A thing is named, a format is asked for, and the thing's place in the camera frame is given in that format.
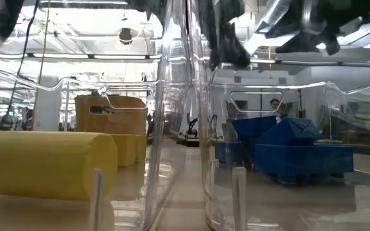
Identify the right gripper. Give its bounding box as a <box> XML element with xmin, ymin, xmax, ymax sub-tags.
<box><xmin>263</xmin><ymin>0</ymin><xmax>370</xmax><ymax>55</ymax></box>

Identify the yellow cube block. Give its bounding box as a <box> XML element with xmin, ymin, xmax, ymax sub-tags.
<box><xmin>110</xmin><ymin>133</ymin><xmax>137</xmax><ymax>167</ymax></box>

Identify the yellow cylinder block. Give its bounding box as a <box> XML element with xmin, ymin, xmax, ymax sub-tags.
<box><xmin>0</xmin><ymin>130</ymin><xmax>119</xmax><ymax>202</ymax></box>

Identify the person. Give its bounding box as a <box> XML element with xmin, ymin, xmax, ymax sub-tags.
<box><xmin>269</xmin><ymin>98</ymin><xmax>288</xmax><ymax>121</ymax></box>

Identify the yellow plastic bin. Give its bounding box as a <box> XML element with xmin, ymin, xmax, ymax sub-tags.
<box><xmin>74</xmin><ymin>94</ymin><xmax>149</xmax><ymax>135</ymax></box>

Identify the white pillar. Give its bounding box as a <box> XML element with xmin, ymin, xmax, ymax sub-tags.
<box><xmin>33</xmin><ymin>86</ymin><xmax>62</xmax><ymax>132</ymax></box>

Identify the clear plastic bin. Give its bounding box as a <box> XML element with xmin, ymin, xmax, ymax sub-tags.
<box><xmin>0</xmin><ymin>0</ymin><xmax>192</xmax><ymax>231</ymax></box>
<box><xmin>184</xmin><ymin>0</ymin><xmax>370</xmax><ymax>231</ymax></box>

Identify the black overhead camera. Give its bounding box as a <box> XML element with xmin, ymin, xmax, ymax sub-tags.
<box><xmin>118</xmin><ymin>28</ymin><xmax>134</xmax><ymax>45</ymax></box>

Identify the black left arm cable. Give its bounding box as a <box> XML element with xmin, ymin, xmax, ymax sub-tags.
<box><xmin>6</xmin><ymin>0</ymin><xmax>41</xmax><ymax>124</ymax></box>

